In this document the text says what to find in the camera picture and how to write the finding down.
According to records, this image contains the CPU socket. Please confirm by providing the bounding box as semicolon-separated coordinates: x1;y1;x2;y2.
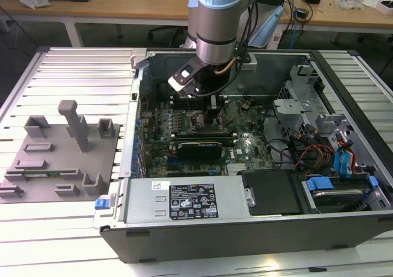
189;110;224;134

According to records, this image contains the black RAM slot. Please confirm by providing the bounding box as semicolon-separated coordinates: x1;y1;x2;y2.
172;135;238;142
171;131;238;138
170;94;228;103
171;101;228;111

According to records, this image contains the black cylinder inside case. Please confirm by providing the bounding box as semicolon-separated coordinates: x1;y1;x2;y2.
157;82;171;101

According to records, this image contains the black graphics card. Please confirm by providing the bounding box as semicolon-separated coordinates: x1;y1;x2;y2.
176;140;224;161

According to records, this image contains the black office chair base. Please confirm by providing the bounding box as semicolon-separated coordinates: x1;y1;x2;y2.
148;26;190;47

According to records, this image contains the green motherboard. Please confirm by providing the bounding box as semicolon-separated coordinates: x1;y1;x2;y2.
136;97;276;178

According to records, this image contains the silver metal drive cage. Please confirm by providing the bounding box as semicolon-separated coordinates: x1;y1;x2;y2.
271;98;316;136

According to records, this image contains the silver chipset heatsink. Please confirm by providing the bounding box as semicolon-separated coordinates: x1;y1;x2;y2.
226;163;246;176

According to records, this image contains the black drive bay cover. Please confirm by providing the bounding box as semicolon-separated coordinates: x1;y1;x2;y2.
238;169;308;217

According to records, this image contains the silver power supply unit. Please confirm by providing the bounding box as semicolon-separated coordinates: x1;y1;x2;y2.
122;175;256;225

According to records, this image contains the hard disk blue carrier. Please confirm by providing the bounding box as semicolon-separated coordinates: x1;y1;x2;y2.
302;174;381;214

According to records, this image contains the black open PC case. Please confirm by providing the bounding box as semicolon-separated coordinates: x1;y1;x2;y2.
99;48;393;264

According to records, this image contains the grey plastic parts rack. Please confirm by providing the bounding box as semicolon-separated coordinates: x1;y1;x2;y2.
0;99;120;204

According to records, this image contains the green RAM stick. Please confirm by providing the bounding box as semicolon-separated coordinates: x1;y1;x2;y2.
21;171;64;178

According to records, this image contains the white cardboard box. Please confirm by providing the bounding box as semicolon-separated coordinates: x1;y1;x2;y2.
378;0;393;15

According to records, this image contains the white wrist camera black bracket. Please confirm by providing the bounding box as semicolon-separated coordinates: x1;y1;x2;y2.
168;58;204;99

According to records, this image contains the black wire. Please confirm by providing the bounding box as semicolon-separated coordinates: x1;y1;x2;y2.
267;137;308;170

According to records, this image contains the red yellow power wire bundle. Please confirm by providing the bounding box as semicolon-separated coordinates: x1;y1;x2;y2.
295;144;335;170

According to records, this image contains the wooden desk white frame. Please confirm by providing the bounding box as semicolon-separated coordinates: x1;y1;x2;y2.
0;0;393;49

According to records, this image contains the blue flat data wire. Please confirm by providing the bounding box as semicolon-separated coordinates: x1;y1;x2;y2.
333;146;357;179

